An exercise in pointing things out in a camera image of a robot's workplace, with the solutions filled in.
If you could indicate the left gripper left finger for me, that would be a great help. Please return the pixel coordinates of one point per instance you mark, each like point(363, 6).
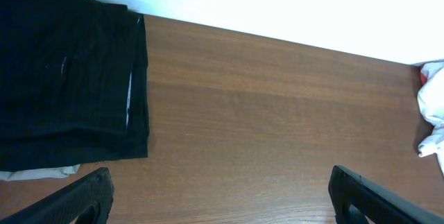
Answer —
point(87, 200)

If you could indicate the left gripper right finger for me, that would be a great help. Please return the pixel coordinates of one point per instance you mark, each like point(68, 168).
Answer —
point(356, 199)

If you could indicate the black shorts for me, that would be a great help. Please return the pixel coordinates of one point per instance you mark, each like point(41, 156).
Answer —
point(73, 83)

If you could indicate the folded khaki shorts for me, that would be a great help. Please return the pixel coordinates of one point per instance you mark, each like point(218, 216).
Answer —
point(35, 174)

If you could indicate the white t-shirt with print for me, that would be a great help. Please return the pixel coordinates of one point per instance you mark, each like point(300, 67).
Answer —
point(430, 103)

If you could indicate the red garment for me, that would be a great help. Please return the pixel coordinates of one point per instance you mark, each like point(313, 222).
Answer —
point(423, 78)

